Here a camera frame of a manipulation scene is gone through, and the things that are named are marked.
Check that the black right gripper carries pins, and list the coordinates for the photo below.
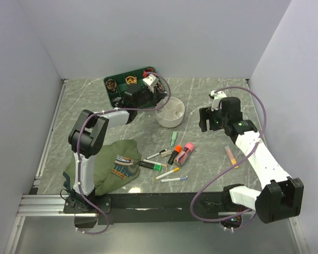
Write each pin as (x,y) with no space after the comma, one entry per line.
(205,114)

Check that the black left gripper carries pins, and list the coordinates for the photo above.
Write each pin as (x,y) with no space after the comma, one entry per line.
(157,96)

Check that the white round pen holder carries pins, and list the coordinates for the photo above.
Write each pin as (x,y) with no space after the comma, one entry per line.
(172,114)

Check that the white marker black cap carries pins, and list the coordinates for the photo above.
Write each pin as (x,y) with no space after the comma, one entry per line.
(156,154)

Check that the black marker green cap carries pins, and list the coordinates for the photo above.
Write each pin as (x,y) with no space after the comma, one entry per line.
(151,166)

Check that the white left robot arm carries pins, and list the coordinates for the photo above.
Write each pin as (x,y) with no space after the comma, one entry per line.
(87,135)

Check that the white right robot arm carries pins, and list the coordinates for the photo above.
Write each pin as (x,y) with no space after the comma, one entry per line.
(281,195)

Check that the pink patterned rolled sock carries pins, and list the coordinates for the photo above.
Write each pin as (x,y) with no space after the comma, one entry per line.
(159,87)

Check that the yellow patterned rolled sock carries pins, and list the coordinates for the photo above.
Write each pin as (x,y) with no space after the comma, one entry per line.
(131,80)

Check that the grey rolled sock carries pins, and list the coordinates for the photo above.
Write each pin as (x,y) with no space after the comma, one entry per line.
(117,102)

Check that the orange black rolled sock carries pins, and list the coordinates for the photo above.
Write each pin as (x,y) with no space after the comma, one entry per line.
(148,70)

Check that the green divided organizer tray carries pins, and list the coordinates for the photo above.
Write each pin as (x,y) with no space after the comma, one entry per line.
(120,80)

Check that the brown patterned rolled sock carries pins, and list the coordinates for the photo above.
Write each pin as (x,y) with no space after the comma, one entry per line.
(111,86)

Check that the black marker orange cap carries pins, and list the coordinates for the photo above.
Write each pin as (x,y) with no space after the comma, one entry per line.
(174,153)

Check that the pink capped pencil tube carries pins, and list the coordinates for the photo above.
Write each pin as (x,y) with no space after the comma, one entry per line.
(184,154)

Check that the beige eraser block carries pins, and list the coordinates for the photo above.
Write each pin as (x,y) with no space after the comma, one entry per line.
(166,153)

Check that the pink orange highlighter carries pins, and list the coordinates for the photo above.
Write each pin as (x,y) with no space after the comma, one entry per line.
(230,155)

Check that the white pen yellow cap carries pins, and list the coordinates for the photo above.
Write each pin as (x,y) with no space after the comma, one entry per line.
(167,173)

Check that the white pen brown cap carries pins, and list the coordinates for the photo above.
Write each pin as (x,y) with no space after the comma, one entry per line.
(154,162)

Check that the white pen light blue cap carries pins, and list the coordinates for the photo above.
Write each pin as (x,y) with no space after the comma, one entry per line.
(173,179)

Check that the green folded t-shirt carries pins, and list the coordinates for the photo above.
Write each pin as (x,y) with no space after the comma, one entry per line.
(115,166)

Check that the black front base bar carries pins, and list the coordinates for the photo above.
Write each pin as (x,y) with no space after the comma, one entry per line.
(147,207)

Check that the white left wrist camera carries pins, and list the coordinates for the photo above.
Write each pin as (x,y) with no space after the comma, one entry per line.
(149,80)

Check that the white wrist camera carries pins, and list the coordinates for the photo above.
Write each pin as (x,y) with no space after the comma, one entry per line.
(149,80)
(215,98)

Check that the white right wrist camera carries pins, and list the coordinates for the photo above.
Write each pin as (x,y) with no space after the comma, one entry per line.
(215,98)

